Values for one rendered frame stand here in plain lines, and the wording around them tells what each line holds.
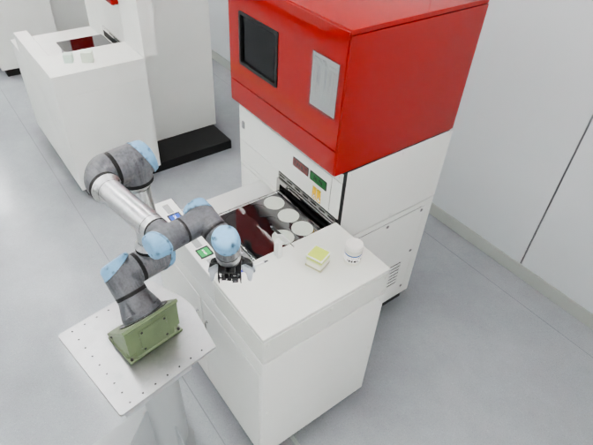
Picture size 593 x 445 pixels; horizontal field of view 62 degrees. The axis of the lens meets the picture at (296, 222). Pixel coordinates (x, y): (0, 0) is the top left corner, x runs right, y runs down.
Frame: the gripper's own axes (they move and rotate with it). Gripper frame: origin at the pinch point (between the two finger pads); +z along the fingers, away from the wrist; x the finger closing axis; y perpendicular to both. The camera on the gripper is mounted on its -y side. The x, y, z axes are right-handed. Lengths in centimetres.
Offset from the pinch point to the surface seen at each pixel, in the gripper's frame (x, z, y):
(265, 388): 12, 42, 34
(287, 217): 22, 52, -42
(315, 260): 30.8, 22.6, -11.1
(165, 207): -33, 47, -45
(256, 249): 7.6, 43.1, -22.9
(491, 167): 159, 114, -106
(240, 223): 0, 50, -38
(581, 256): 199, 106, -42
